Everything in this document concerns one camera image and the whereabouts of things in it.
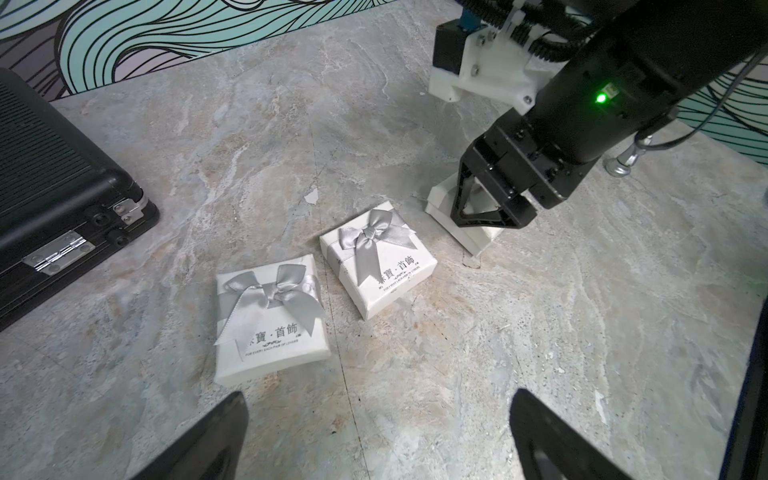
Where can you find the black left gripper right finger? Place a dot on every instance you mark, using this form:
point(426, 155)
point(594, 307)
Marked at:
point(548, 448)

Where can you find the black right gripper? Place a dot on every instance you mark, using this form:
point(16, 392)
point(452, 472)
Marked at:
point(547, 152)

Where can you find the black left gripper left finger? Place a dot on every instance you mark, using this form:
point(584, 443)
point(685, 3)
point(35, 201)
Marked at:
point(209, 450)

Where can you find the black ribbed briefcase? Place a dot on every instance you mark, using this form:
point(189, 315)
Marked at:
point(66, 206)

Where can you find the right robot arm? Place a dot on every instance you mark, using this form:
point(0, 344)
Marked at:
point(698, 39)

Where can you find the white gift box left bow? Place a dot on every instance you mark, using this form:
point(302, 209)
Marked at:
point(270, 318)

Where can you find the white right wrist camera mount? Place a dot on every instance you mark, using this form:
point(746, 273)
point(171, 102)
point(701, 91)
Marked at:
point(470, 57)

